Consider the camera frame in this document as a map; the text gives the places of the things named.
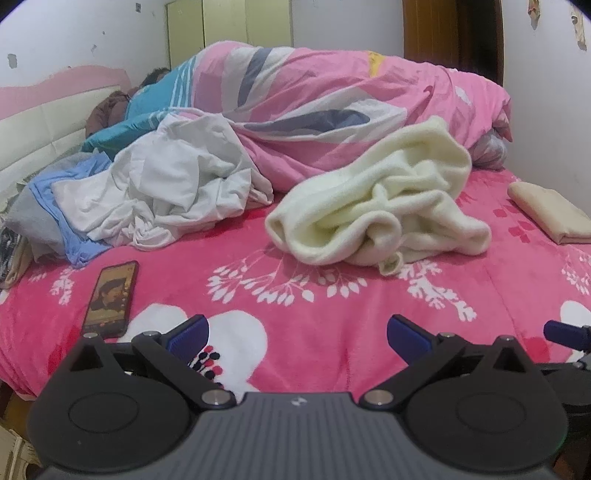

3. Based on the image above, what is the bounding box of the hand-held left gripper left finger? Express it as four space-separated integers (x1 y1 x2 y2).
60 315 238 411

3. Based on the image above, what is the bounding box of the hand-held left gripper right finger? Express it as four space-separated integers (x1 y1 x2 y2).
358 315 536 411

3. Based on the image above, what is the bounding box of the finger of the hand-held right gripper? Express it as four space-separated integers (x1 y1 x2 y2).
543 319 591 352
538 353 591 376

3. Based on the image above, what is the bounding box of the cream knit sweater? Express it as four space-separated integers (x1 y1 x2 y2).
265 115 492 278

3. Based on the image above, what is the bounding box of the pink floral blanket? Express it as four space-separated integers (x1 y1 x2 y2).
0 168 591 402

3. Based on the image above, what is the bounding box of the smartphone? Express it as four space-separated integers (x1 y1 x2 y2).
82 261 139 340

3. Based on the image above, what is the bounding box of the folded beige cloth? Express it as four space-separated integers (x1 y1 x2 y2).
507 181 591 245

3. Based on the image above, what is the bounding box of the white shirt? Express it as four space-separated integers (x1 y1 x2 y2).
52 111 275 252

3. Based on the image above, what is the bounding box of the grey patterned bundle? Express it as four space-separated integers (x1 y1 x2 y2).
471 127 509 172

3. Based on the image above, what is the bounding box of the dark patterned cloth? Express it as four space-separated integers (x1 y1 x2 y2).
0 222 33 289

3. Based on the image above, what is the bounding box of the light blue cloth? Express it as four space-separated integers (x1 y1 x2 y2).
28 152 116 268

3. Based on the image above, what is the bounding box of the grey cloth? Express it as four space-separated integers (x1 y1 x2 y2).
4 191 65 259

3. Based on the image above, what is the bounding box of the teal striped blanket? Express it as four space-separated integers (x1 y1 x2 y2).
82 59 204 153

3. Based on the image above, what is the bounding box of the brown coat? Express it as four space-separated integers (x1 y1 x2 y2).
85 88 139 139

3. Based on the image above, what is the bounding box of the pink and white headboard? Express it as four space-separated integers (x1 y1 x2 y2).
0 65 132 204

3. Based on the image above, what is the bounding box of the pink patterned quilt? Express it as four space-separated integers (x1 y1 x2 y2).
187 41 513 192

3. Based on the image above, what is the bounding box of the brown wooden door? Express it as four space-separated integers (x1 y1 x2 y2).
402 0 505 88

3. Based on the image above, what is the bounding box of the pale yellow wardrobe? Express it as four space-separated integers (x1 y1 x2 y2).
166 0 294 70

